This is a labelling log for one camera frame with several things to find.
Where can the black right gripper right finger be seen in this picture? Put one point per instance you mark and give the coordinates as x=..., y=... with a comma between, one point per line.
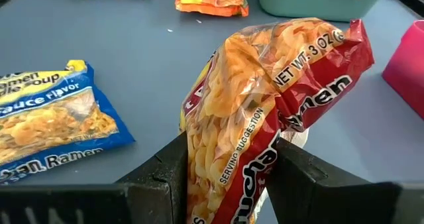
x=314, y=197

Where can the pink plastic bin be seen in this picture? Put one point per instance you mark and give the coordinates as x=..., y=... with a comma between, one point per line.
x=407, y=71

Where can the blue Maruchan ramen pack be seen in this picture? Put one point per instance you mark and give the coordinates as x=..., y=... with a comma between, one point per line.
x=49, y=124

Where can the orange Maruchan ramen pack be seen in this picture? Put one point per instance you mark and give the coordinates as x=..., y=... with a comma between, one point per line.
x=212, y=0

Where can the teal plastic bin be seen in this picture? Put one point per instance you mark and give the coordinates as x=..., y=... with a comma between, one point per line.
x=314, y=8

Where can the red Maruchan ramen pack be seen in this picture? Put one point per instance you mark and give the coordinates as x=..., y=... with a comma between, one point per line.
x=248, y=101

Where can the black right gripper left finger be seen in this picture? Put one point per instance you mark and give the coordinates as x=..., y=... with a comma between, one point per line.
x=149, y=197

